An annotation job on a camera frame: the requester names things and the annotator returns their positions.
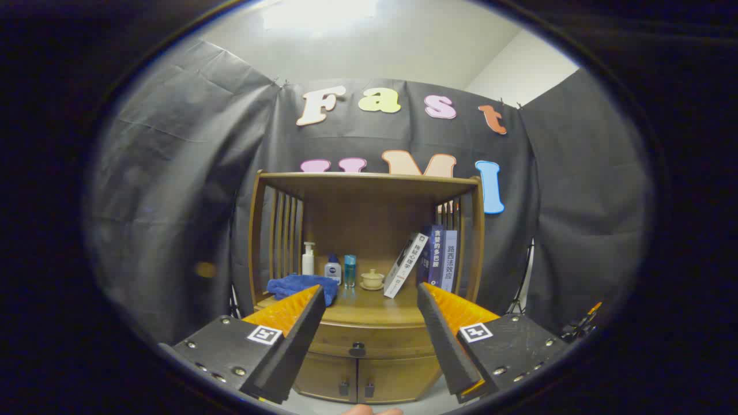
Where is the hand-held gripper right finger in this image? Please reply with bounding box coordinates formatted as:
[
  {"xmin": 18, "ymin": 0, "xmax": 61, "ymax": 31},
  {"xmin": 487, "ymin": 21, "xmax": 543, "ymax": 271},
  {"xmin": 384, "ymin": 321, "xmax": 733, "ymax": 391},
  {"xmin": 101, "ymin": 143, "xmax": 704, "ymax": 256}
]
[{"xmin": 416, "ymin": 282, "xmax": 573, "ymax": 404}]

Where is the white book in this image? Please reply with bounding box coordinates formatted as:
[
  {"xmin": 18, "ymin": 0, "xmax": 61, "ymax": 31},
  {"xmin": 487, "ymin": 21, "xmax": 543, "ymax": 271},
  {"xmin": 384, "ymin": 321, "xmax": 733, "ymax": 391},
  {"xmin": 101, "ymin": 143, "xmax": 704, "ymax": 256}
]
[{"xmin": 383, "ymin": 232, "xmax": 430, "ymax": 299}]

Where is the black tripod stand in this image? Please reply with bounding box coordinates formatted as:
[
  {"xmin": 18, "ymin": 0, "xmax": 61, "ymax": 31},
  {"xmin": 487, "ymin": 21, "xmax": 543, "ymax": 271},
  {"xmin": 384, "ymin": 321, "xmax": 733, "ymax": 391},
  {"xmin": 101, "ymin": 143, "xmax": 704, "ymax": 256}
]
[{"xmin": 507, "ymin": 239, "xmax": 536, "ymax": 315}]

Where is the blue folded towel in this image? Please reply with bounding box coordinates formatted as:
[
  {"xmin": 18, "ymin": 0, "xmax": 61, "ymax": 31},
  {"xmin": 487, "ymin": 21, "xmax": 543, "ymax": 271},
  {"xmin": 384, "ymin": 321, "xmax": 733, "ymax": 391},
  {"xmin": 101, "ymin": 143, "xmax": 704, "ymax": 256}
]
[{"xmin": 267, "ymin": 274, "xmax": 340, "ymax": 307}]

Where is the black backdrop cloth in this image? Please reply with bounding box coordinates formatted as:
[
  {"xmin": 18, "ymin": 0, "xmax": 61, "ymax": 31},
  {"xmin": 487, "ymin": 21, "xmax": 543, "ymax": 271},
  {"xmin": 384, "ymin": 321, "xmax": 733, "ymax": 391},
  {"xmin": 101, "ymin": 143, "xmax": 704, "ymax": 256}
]
[{"xmin": 86, "ymin": 37, "xmax": 655, "ymax": 346}]

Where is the wooden cabinet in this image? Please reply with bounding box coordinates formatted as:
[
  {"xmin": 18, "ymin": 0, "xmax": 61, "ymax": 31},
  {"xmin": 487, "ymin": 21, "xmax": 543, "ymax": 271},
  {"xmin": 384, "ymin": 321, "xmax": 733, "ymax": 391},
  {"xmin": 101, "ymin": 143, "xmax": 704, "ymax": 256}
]
[{"xmin": 248, "ymin": 170, "xmax": 486, "ymax": 404}]

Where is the dark equipment with orange tip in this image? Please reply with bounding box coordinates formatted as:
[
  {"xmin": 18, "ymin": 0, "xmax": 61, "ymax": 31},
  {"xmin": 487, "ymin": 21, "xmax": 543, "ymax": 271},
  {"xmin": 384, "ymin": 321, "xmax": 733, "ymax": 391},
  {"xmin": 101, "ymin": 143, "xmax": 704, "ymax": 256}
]
[{"xmin": 562, "ymin": 303, "xmax": 603, "ymax": 341}]

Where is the wooden countertop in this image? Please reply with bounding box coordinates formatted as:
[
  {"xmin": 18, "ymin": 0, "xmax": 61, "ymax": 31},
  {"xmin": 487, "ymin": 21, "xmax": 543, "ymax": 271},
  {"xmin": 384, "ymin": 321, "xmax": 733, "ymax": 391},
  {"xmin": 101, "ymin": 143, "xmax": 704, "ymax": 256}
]
[{"xmin": 257, "ymin": 285, "xmax": 427, "ymax": 326}]

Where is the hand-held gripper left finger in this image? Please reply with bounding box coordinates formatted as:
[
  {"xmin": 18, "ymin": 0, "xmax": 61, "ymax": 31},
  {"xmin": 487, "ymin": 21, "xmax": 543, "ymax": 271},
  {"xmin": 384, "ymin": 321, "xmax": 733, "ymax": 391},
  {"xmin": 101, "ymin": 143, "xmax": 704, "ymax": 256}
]
[{"xmin": 157, "ymin": 284, "xmax": 327, "ymax": 405}]

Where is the dark blue book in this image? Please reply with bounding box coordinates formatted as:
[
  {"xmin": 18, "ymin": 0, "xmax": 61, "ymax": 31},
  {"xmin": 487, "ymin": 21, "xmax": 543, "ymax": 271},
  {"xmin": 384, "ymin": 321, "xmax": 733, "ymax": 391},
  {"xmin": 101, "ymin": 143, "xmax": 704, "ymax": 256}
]
[{"xmin": 416, "ymin": 225, "xmax": 443, "ymax": 288}]

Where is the pale lavender book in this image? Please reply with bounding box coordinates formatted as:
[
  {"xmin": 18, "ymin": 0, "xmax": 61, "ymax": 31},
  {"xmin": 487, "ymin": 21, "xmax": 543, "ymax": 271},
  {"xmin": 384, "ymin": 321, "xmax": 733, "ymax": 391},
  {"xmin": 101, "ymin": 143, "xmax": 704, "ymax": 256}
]
[{"xmin": 440, "ymin": 230, "xmax": 458, "ymax": 293}]

